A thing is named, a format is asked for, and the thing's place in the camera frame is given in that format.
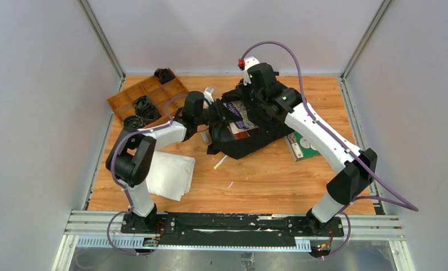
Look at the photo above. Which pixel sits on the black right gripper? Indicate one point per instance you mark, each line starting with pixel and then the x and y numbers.
pixel 251 106

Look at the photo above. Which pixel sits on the rolled dark belt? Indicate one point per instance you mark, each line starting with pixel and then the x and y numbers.
pixel 142 105
pixel 150 115
pixel 134 122
pixel 164 75

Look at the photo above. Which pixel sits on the rolled dark belt front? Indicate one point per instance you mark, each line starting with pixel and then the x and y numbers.
pixel 134 122

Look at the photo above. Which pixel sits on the rolled dark belt middle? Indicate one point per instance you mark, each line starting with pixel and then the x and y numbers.
pixel 142 105

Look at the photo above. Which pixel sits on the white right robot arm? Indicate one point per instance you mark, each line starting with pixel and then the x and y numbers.
pixel 289 107

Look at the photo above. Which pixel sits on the wooden compartment tray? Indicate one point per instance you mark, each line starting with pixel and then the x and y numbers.
pixel 122 103

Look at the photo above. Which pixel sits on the purple treehouse book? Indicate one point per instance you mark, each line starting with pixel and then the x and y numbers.
pixel 238 108

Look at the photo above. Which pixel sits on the orange book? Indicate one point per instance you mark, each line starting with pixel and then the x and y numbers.
pixel 241 135

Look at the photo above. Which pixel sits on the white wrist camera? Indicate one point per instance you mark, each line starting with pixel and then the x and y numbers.
pixel 244 64
pixel 208 92

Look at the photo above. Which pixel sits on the black backpack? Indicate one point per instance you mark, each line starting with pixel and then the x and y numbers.
pixel 222 139

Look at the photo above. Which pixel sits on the yellow white pen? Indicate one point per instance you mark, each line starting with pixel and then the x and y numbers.
pixel 224 158

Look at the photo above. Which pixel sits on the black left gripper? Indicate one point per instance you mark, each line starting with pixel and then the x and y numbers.
pixel 214 112

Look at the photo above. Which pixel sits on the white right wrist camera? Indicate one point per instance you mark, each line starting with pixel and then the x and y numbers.
pixel 244 64

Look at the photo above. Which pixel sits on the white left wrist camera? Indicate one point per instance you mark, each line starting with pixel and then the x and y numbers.
pixel 208 92

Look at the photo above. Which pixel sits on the rolled dark belt top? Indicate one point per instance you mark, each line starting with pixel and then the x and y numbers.
pixel 164 75

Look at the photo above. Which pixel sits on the rolled dark belt centre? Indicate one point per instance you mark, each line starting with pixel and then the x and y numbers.
pixel 150 115

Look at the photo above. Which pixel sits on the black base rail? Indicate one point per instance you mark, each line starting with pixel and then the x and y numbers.
pixel 231 229

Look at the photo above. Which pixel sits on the white folded cloth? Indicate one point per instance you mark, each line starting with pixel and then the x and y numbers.
pixel 170 175

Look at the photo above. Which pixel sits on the green sticker pack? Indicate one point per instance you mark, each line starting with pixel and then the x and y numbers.
pixel 300 148

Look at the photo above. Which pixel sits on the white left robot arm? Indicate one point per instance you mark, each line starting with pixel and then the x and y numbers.
pixel 130 159

